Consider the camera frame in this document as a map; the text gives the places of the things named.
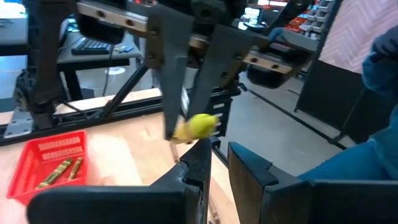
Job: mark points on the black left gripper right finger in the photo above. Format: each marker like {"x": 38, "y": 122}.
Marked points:
{"x": 326, "y": 202}

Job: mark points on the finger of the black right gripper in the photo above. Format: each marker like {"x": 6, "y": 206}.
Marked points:
{"x": 217, "y": 62}
{"x": 171, "y": 77}

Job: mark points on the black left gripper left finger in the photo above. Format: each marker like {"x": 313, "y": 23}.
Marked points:
{"x": 109, "y": 205}

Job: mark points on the yellow-green crayon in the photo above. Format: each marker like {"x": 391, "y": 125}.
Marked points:
{"x": 75, "y": 168}
{"x": 56, "y": 172}

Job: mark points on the yellow crayon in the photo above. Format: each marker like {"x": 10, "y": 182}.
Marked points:
{"x": 199, "y": 126}

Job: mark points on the red plastic basket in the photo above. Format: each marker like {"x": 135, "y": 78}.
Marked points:
{"x": 28, "y": 168}

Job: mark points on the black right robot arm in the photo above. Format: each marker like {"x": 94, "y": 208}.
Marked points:
{"x": 46, "y": 62}

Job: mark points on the person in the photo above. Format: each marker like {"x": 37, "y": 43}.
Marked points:
{"x": 357, "y": 161}

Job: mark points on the black keyboard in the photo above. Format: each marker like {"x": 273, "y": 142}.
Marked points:
{"x": 91, "y": 46}

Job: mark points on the black room divider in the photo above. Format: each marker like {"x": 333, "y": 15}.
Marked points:
{"x": 326, "y": 102}

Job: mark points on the grey desk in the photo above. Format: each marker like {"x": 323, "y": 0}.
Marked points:
{"x": 65, "y": 53}

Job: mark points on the shelves with red bins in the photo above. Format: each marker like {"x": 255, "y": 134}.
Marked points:
{"x": 323, "y": 12}

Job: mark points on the pink chevron panel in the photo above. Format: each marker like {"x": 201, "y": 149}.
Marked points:
{"x": 357, "y": 31}

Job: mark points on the black aluminium rig frame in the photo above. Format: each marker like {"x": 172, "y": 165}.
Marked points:
{"x": 124, "y": 113}

